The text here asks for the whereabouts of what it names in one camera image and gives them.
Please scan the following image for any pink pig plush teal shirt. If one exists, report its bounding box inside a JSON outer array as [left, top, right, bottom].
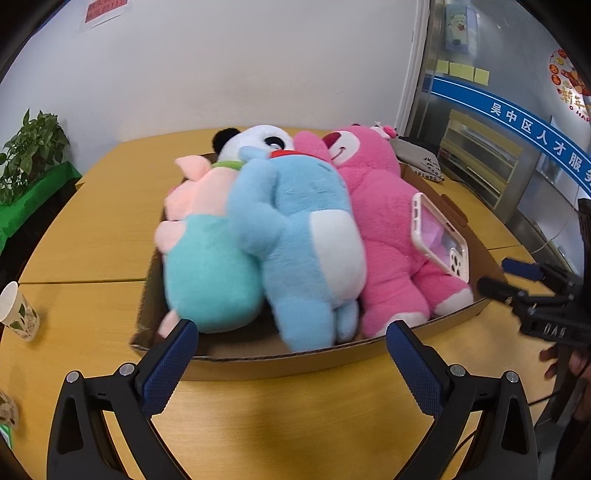
[[154, 155, 264, 338]]

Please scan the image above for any paper cup with leaf print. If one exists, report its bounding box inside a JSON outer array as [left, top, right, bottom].
[[0, 281, 40, 342]]

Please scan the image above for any white panda plush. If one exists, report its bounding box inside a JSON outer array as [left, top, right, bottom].
[[212, 125, 294, 163]]

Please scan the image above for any red wall sign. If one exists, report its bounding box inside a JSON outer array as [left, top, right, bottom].
[[84, 0, 128, 24]]

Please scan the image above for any person's right hand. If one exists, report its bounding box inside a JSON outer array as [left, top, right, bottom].
[[539, 344, 590, 421]]

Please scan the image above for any light blue plush toy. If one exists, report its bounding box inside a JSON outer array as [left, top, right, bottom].
[[226, 147, 367, 352]]

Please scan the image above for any white clear phone case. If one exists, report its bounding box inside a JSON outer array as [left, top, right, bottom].
[[411, 192, 470, 283]]

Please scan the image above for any grey folded cloth bag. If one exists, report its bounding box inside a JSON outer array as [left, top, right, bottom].
[[390, 137, 444, 183]]

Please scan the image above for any pink bear plush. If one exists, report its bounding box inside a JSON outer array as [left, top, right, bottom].
[[294, 124, 474, 338]]

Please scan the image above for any green potted plant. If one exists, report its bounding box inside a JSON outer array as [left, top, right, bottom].
[[1, 110, 69, 205]]

